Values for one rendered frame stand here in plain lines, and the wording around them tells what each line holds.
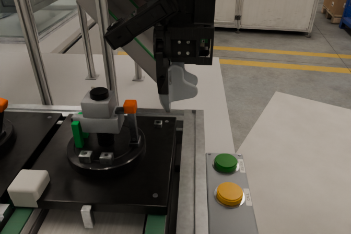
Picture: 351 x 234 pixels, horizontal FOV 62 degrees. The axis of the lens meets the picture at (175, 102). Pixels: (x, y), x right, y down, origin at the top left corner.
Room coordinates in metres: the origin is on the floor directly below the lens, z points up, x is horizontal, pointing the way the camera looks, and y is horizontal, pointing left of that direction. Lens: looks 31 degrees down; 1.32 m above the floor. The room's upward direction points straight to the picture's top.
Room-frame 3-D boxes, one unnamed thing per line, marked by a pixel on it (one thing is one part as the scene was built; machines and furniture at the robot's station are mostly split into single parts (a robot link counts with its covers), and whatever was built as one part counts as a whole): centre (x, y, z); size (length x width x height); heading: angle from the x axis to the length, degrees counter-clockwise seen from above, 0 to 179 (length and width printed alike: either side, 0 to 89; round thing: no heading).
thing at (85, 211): (0.29, 0.13, 0.95); 0.01 x 0.01 x 0.04; 86
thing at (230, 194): (0.32, -0.08, 0.96); 0.04 x 0.04 x 0.02
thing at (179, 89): (0.39, 0.00, 1.11); 0.06 x 0.03 x 0.09; 86
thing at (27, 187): (0.33, 0.23, 0.97); 0.05 x 0.05 x 0.04; 86
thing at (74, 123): (0.41, 0.17, 1.01); 0.01 x 0.01 x 0.05; 86
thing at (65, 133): (0.42, 0.12, 0.96); 0.24 x 0.24 x 0.02; 86
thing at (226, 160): (0.39, -0.09, 0.96); 0.04 x 0.04 x 0.02
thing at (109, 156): (0.36, 0.11, 1.00); 0.02 x 0.01 x 0.02; 86
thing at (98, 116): (0.42, 0.13, 1.06); 0.08 x 0.04 x 0.07; 87
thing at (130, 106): (0.41, 0.08, 1.04); 0.04 x 0.02 x 0.08; 86
